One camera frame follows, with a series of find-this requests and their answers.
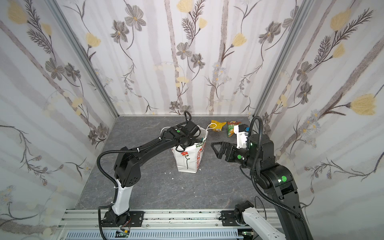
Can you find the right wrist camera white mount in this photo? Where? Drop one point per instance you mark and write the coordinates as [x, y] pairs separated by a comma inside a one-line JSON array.
[[241, 132]]

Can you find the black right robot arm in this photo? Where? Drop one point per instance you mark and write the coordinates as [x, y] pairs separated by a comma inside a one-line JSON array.
[[274, 183]]

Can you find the white paper bag red flower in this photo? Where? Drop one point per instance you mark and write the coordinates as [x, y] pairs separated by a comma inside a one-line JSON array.
[[188, 159]]

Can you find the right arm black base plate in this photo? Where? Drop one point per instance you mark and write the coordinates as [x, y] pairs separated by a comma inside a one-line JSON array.
[[232, 218]]

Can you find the left corner aluminium post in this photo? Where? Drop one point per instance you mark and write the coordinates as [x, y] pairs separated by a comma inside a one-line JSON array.
[[80, 53]]

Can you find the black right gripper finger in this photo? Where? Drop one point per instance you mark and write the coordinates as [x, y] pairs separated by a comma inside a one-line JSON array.
[[220, 145], [219, 152]]

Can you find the green snack packet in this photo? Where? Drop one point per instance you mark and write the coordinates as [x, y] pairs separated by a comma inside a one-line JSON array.
[[231, 128]]

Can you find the white slotted cable duct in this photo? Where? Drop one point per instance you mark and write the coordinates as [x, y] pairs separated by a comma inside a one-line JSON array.
[[178, 234]]

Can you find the corner aluminium post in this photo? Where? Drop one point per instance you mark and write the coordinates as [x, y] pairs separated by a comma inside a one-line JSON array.
[[298, 23], [80, 53]]

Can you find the yellow snack packet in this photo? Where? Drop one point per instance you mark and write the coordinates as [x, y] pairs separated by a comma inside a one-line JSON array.
[[216, 126]]

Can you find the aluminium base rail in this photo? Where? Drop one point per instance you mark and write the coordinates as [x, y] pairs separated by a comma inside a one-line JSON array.
[[84, 225]]

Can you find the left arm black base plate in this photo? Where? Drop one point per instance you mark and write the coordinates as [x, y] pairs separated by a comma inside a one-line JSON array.
[[127, 219]]

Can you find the small green circuit board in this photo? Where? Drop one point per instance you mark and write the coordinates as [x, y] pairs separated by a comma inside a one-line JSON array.
[[122, 234]]

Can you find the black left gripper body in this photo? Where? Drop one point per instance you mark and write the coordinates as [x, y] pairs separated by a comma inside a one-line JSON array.
[[195, 138]]

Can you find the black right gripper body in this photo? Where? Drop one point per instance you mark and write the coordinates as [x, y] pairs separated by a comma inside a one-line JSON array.
[[227, 151]]

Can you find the right corner aluminium post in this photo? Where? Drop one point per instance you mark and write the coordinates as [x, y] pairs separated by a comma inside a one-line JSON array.
[[298, 23]]

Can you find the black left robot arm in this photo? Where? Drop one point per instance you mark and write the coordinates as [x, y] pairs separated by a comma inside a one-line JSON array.
[[127, 168]]

